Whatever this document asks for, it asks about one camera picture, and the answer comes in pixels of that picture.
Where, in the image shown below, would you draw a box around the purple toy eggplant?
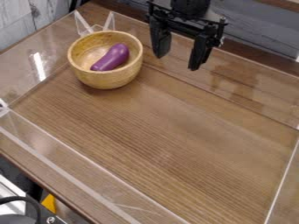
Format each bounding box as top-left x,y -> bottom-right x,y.
89,44 -> 129,71

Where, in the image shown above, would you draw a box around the clear acrylic tray walls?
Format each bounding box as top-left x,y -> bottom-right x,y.
0,9 -> 299,224

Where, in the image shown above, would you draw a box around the black base with screw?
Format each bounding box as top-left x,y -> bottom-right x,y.
24,200 -> 89,224

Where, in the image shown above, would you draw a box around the yellow tag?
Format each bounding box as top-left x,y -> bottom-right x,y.
41,194 -> 56,214

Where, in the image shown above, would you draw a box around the black cable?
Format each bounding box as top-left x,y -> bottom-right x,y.
0,195 -> 42,224

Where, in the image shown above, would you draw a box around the light wooden bowl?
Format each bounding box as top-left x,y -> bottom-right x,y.
68,31 -> 144,89

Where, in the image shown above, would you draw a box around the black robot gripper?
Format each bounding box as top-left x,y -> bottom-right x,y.
146,0 -> 228,71

